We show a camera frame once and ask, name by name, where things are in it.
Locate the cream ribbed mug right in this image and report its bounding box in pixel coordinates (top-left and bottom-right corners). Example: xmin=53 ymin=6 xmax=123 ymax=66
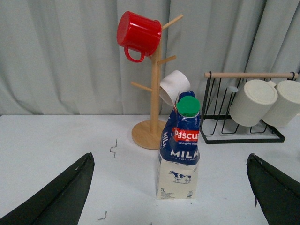
xmin=262 ymin=80 xmax=300 ymax=127

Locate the cream ribbed mug left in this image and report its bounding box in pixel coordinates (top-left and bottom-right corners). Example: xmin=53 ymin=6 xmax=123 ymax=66
xmin=230 ymin=79 xmax=278 ymax=127

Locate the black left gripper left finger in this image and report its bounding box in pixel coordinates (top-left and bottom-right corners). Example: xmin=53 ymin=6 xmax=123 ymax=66
xmin=0 ymin=153 xmax=95 ymax=225

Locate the cream ribbed mug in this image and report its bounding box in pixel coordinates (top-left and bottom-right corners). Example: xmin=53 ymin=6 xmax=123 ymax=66
xmin=230 ymin=79 xmax=278 ymax=127
xmin=262 ymin=80 xmax=300 ymax=127

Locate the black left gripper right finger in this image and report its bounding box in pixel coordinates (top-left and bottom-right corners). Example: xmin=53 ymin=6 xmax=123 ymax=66
xmin=246 ymin=153 xmax=300 ymax=225

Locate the grey curtain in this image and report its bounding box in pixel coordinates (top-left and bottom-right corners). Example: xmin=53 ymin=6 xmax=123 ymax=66
xmin=0 ymin=0 xmax=300 ymax=115

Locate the white ceramic mug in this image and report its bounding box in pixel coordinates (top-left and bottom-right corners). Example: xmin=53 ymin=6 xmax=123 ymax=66
xmin=159 ymin=70 xmax=190 ymax=106

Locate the black wire mug rack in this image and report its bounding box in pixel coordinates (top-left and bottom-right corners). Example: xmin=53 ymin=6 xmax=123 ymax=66
xmin=200 ymin=72 xmax=299 ymax=144

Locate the red enamel mug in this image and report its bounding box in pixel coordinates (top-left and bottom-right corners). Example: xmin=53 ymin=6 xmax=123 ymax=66
xmin=116 ymin=11 xmax=162 ymax=63

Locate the blue white milk carton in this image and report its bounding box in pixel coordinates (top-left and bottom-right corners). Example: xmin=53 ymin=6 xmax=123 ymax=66
xmin=156 ymin=91 xmax=201 ymax=199

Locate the wooden mug tree stand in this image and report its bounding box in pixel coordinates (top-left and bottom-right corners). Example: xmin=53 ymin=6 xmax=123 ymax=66
xmin=130 ymin=14 xmax=184 ymax=150

